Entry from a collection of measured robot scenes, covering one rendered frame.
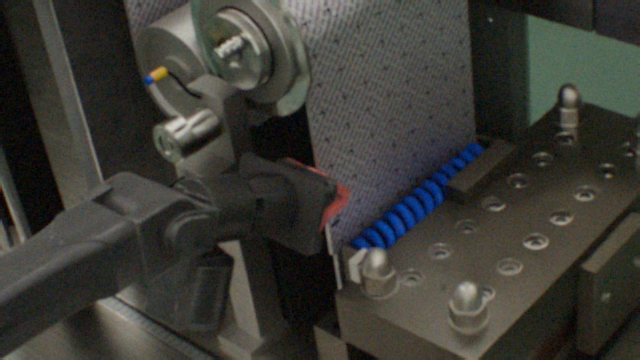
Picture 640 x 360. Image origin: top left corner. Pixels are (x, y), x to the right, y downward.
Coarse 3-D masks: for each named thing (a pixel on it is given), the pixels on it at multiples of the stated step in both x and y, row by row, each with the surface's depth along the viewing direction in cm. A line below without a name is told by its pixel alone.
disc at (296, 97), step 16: (192, 0) 103; (272, 0) 95; (192, 16) 104; (288, 16) 95; (288, 32) 96; (304, 48) 96; (304, 64) 97; (304, 80) 98; (288, 96) 101; (304, 96) 99; (272, 112) 104; (288, 112) 102
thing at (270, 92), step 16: (208, 0) 100; (224, 0) 99; (240, 0) 97; (256, 0) 96; (208, 16) 102; (256, 16) 97; (272, 16) 96; (272, 32) 97; (272, 48) 98; (288, 48) 97; (288, 64) 97; (272, 80) 100; (288, 80) 99; (256, 96) 103; (272, 96) 101
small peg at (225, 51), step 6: (228, 42) 97; (234, 42) 97; (240, 42) 97; (216, 48) 96; (222, 48) 96; (228, 48) 96; (234, 48) 97; (240, 48) 97; (216, 54) 96; (222, 54) 96; (228, 54) 96; (234, 54) 97; (216, 60) 97; (222, 60) 96
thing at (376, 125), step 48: (384, 48) 106; (432, 48) 112; (336, 96) 103; (384, 96) 108; (432, 96) 114; (336, 144) 105; (384, 144) 111; (432, 144) 117; (384, 192) 113; (336, 240) 110
